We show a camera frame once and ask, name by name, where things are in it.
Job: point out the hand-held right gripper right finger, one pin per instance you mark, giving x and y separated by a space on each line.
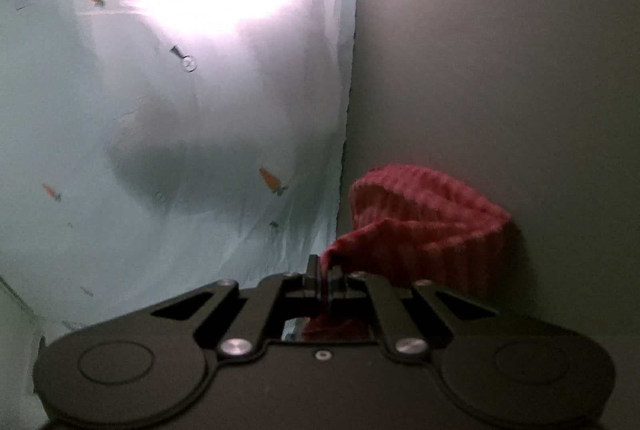
334 292

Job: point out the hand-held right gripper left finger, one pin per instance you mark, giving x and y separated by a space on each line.
315 285

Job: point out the red patterned garment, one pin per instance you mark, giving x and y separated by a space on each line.
415 235

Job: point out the carrot print hanging sheet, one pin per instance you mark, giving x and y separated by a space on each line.
100 134

